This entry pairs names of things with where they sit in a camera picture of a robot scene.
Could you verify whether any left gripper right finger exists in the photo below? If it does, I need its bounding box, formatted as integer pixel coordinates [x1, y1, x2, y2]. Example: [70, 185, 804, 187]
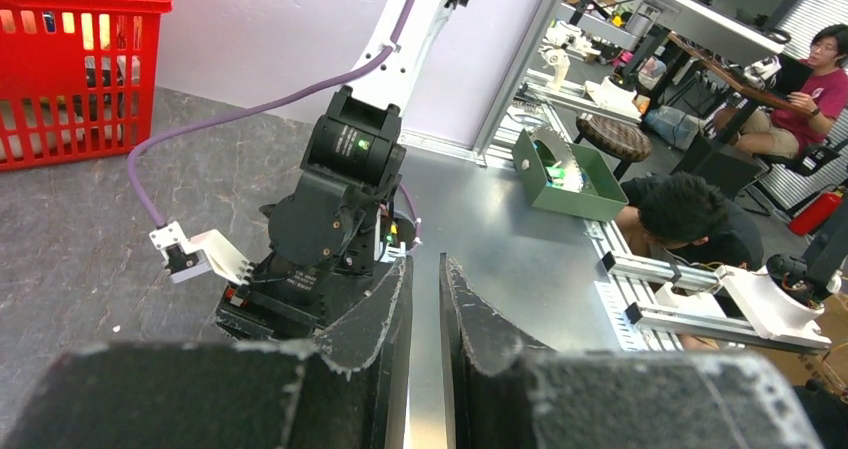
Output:
[439, 255, 821, 448]

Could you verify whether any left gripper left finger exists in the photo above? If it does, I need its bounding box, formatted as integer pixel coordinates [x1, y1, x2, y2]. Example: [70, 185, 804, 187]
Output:
[4, 258, 412, 448]

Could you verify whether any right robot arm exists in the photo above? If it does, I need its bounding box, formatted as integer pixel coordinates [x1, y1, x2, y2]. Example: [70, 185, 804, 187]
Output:
[216, 0, 469, 340]

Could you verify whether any green box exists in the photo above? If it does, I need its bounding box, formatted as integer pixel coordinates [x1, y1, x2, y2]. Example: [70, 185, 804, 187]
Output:
[511, 127, 628, 222]

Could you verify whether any crouching person black hair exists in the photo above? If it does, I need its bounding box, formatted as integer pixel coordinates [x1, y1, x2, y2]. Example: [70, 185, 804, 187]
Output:
[614, 172, 764, 270]

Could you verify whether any round brown stool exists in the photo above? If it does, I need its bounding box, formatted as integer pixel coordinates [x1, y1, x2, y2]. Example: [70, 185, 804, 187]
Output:
[576, 115, 653, 163]

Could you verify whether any red fire extinguisher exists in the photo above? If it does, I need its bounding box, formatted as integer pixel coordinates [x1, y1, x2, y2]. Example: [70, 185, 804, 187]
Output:
[788, 186, 847, 236]

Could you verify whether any seated person red shirt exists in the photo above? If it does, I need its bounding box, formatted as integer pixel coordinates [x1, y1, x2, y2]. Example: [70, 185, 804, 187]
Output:
[734, 24, 847, 159]

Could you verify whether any red plastic basket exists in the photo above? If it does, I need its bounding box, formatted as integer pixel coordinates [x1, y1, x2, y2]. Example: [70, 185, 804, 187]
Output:
[1, 0, 173, 172]

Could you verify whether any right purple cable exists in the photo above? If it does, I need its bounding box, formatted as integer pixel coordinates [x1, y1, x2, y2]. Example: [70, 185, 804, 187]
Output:
[125, 0, 429, 230]

